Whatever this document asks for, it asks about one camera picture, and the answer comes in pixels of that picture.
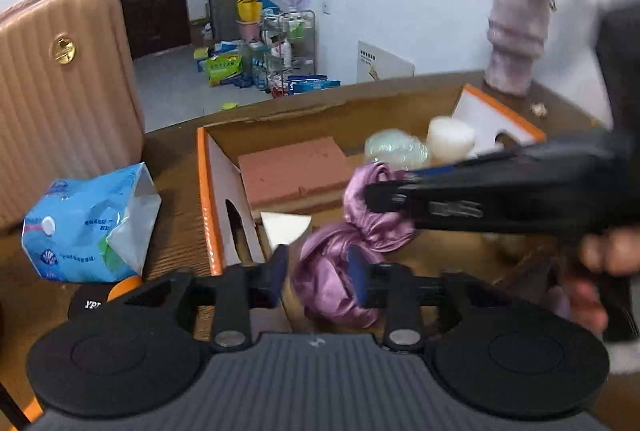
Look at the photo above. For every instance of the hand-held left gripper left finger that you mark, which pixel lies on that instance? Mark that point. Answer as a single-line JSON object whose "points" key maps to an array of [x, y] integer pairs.
{"points": [[280, 276]]}

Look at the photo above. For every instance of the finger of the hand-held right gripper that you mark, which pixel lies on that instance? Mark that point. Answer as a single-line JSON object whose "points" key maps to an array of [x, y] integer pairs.
{"points": [[425, 203], [465, 168]]}

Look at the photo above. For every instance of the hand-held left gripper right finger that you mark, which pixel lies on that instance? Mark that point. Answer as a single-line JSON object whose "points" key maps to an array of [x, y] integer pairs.
{"points": [[357, 281]]}

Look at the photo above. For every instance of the purple satin scrunchie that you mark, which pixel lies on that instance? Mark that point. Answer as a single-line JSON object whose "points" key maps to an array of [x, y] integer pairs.
{"points": [[325, 276]]}

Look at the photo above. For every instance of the white round sponge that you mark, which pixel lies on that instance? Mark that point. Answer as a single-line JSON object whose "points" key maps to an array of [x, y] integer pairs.
{"points": [[450, 138]]}

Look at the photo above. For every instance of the white card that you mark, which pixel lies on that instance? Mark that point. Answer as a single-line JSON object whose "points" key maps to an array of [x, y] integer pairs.
{"points": [[285, 227]]}

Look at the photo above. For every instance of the clear plastic wrap ball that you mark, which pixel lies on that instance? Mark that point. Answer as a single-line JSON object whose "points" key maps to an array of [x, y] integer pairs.
{"points": [[395, 151]]}

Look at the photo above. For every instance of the pink layered sponge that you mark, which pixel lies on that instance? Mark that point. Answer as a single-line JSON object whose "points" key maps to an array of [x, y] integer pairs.
{"points": [[295, 171]]}

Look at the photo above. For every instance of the orange cardboard box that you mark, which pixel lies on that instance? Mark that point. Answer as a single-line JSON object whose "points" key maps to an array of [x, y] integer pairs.
{"points": [[222, 181]]}

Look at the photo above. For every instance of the person's right hand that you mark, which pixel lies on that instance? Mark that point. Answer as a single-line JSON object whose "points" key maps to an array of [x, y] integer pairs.
{"points": [[612, 253]]}

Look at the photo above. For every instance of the fallen dried petal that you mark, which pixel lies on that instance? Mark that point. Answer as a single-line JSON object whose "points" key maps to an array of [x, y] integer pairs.
{"points": [[538, 109]]}

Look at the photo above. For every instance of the white board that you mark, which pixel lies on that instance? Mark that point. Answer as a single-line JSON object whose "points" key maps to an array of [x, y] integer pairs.
{"points": [[382, 63]]}

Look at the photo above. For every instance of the mauve ceramic vase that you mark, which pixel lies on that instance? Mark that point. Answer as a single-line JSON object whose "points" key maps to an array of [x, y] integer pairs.
{"points": [[515, 41]]}

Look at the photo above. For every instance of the blue packs on floor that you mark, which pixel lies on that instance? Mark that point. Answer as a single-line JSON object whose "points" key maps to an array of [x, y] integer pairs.
{"points": [[312, 85]]}

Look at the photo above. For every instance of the metal storage cart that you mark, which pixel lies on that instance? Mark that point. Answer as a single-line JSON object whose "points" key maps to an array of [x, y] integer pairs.
{"points": [[292, 51]]}

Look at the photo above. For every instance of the blue tissue pack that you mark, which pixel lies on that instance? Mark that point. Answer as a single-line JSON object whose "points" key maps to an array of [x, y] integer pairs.
{"points": [[80, 226]]}

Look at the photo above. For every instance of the green and yellow bag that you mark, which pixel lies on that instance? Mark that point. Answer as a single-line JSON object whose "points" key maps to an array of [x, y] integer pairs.
{"points": [[224, 70]]}

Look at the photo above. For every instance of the pink bucket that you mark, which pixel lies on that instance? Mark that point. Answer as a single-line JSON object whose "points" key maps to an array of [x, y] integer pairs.
{"points": [[249, 32]]}

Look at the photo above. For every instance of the yellow bucket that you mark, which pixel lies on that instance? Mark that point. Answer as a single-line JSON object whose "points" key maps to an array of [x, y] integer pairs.
{"points": [[249, 11]]}

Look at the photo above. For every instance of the peach ribbed suitcase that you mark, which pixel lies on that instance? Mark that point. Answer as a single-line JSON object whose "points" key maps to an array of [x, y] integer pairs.
{"points": [[60, 111]]}

